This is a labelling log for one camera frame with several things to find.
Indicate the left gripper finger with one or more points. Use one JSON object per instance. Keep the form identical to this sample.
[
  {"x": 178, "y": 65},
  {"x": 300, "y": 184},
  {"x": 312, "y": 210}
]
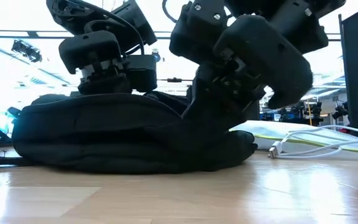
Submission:
[{"x": 104, "y": 85}]

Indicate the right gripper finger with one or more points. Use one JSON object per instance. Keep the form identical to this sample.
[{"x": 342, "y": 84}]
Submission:
[{"x": 210, "y": 99}]

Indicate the black backpack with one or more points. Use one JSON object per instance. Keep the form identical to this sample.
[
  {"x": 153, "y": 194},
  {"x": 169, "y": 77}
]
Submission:
[{"x": 104, "y": 133}]

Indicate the clear pouch green edge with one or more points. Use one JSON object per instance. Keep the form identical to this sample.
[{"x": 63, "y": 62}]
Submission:
[{"x": 266, "y": 130}]

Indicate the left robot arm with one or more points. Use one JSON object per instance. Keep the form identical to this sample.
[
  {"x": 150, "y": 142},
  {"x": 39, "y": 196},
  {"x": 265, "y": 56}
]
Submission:
[{"x": 73, "y": 15}]

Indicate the black robot workstation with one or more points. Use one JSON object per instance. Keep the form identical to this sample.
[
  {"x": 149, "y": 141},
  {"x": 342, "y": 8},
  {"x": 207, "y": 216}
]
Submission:
[
  {"x": 297, "y": 113},
  {"x": 340, "y": 110}
]

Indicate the black hanging ceiling fixture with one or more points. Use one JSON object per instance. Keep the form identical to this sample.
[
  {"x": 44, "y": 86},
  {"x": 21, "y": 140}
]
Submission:
[{"x": 26, "y": 51}]

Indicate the yellow pole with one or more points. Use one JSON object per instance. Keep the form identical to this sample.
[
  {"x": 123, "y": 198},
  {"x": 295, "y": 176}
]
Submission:
[{"x": 309, "y": 112}]

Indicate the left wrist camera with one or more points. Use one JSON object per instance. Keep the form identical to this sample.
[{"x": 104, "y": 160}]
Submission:
[{"x": 140, "y": 73}]

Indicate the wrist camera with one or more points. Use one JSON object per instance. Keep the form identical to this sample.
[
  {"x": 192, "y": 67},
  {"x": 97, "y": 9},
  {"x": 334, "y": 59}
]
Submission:
[
  {"x": 140, "y": 73},
  {"x": 194, "y": 31}
]

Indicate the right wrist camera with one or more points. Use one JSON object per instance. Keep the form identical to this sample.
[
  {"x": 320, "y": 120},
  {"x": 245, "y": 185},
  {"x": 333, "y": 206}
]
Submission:
[{"x": 194, "y": 31}]

